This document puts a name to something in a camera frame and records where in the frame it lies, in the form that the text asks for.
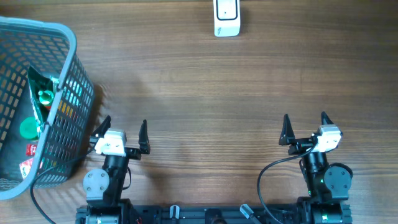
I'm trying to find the pink tissue packet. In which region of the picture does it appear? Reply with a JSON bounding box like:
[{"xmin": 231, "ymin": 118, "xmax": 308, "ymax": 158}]
[{"xmin": 19, "ymin": 157, "xmax": 34, "ymax": 179}]

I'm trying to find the red coffee stick sachet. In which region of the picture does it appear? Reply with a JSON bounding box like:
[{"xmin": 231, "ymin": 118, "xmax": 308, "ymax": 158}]
[{"xmin": 25, "ymin": 144, "xmax": 37, "ymax": 156}]

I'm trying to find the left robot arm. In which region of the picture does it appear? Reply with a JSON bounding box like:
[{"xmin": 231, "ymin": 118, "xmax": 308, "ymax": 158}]
[{"xmin": 83, "ymin": 116, "xmax": 150, "ymax": 207}]

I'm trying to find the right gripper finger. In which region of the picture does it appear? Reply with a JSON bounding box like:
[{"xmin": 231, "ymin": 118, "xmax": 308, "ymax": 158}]
[
  {"xmin": 279, "ymin": 114, "xmax": 295, "ymax": 146},
  {"xmin": 321, "ymin": 111, "xmax": 334, "ymax": 125}
]

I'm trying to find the green lid white jar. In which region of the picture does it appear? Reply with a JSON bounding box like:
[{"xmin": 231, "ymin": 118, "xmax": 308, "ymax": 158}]
[{"xmin": 19, "ymin": 117, "xmax": 39, "ymax": 141}]

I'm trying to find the light blue wipes packet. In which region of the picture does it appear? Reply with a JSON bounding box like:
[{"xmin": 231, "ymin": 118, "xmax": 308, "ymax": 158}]
[{"xmin": 51, "ymin": 77, "xmax": 60, "ymax": 90}]

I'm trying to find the green 3M gloves packet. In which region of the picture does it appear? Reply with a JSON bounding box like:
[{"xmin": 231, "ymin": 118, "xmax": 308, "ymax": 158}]
[{"xmin": 27, "ymin": 66, "xmax": 57, "ymax": 136}]

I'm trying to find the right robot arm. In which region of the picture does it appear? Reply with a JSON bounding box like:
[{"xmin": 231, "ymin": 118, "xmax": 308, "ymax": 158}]
[{"xmin": 279, "ymin": 112, "xmax": 353, "ymax": 203}]

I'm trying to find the white barcode scanner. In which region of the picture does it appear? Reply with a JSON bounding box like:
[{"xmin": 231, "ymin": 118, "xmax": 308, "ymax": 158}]
[{"xmin": 213, "ymin": 0, "xmax": 241, "ymax": 37}]

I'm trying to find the green cap sauce bottle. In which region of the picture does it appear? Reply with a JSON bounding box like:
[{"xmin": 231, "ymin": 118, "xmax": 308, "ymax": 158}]
[{"xmin": 38, "ymin": 90, "xmax": 54, "ymax": 110}]

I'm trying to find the grey plastic mesh basket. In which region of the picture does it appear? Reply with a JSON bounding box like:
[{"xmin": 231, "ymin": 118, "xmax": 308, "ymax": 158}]
[{"xmin": 1, "ymin": 17, "xmax": 95, "ymax": 200}]

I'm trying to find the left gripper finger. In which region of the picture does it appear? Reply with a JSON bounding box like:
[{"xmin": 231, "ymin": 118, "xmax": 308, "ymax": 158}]
[
  {"xmin": 91, "ymin": 115, "xmax": 111, "ymax": 138},
  {"xmin": 139, "ymin": 119, "xmax": 150, "ymax": 154}
]

